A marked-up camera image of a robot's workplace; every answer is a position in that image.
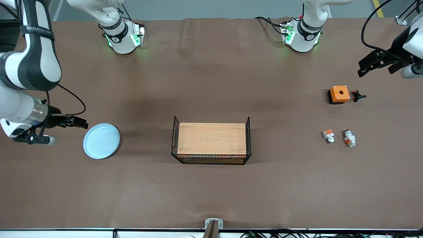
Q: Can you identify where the light blue round plate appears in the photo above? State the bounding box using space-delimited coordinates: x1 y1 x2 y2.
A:
83 123 120 160

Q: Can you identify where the white orange red-top switch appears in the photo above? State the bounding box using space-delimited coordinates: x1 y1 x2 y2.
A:
343 130 356 147

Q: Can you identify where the black push button white cap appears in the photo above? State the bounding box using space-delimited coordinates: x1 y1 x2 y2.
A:
350 89 366 103

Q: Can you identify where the wooden board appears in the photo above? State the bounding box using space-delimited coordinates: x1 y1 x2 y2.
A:
177 123 247 155

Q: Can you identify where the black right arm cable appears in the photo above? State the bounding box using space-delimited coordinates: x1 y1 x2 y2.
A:
46 84 86 117

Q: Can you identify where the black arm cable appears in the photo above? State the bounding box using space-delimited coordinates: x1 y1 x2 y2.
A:
361 0 422 61
46 84 86 117

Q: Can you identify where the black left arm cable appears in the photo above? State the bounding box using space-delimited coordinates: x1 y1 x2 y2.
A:
361 0 422 61

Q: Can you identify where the orange button enclosure box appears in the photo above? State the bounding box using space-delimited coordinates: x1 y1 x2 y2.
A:
327 85 350 105

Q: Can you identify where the black base power cable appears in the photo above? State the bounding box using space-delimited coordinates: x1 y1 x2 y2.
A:
254 16 285 36

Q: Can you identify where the white table edge rail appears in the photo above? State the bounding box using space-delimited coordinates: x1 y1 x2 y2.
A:
0 228 423 238

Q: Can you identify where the aluminium frame profile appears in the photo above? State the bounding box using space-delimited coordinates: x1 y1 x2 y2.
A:
0 0 20 23

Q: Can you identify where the black wire mesh basket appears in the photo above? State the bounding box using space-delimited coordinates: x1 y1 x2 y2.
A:
171 116 252 165

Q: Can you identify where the grey metal mount bracket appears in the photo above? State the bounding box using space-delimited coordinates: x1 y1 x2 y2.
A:
205 218 223 238

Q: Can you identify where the bundle of black cables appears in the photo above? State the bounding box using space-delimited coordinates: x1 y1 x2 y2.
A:
238 229 423 238

